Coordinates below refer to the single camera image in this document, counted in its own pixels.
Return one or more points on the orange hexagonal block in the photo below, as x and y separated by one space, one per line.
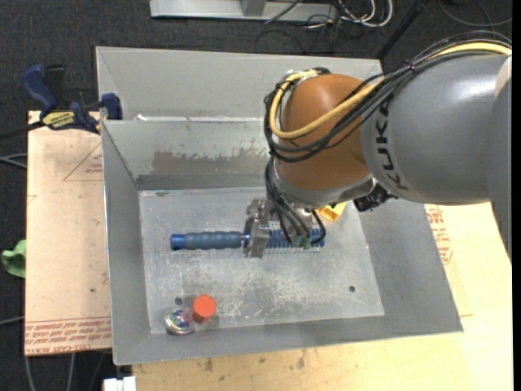
203 308

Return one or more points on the brown cardboard board, red print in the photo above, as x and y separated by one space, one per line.
65 234

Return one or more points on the grey metal bin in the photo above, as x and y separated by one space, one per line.
228 283

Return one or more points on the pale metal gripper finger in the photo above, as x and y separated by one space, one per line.
255 210
255 249

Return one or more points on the yellow plastic object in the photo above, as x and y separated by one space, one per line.
330 212

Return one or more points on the shiny clear glass ball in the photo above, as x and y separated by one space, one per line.
179 322

